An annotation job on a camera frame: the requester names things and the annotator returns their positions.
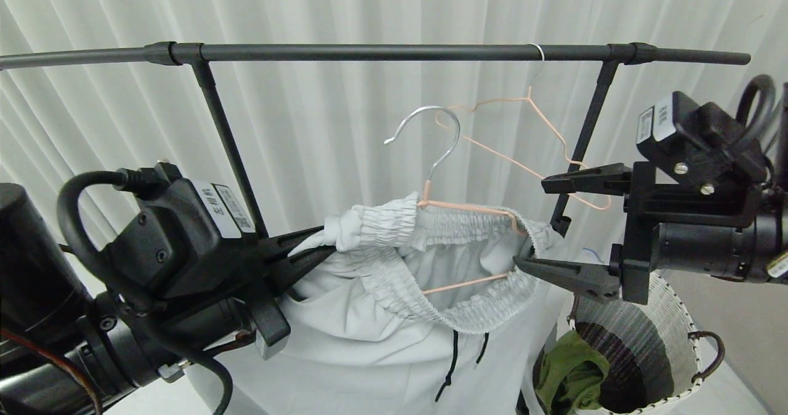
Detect pale grey shorts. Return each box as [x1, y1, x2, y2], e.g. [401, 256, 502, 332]
[185, 192, 592, 415]

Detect pink clothes hanger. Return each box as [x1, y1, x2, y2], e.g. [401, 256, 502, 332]
[383, 106, 530, 296]
[435, 44, 613, 211]

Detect white curtain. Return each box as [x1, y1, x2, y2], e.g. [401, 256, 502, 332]
[0, 0, 788, 292]

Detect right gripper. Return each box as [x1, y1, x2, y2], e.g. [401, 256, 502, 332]
[514, 161, 788, 305]

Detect white laundry basket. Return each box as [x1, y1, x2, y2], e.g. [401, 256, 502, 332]
[533, 270, 727, 415]

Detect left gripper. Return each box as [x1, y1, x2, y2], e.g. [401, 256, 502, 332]
[0, 225, 339, 415]

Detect green garment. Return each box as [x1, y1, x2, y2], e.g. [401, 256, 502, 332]
[536, 331, 610, 415]

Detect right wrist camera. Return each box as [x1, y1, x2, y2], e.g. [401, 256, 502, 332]
[634, 91, 770, 228]

